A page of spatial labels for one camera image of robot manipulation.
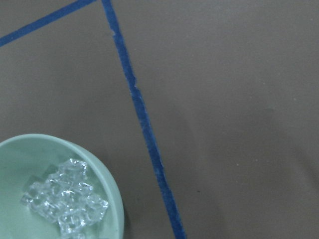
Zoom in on ice cubes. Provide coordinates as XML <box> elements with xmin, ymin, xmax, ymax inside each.
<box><xmin>20</xmin><ymin>158</ymin><xmax>109</xmax><ymax>239</ymax></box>

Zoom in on light green bowl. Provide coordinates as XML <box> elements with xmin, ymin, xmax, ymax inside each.
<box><xmin>0</xmin><ymin>134</ymin><xmax>124</xmax><ymax>239</ymax></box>

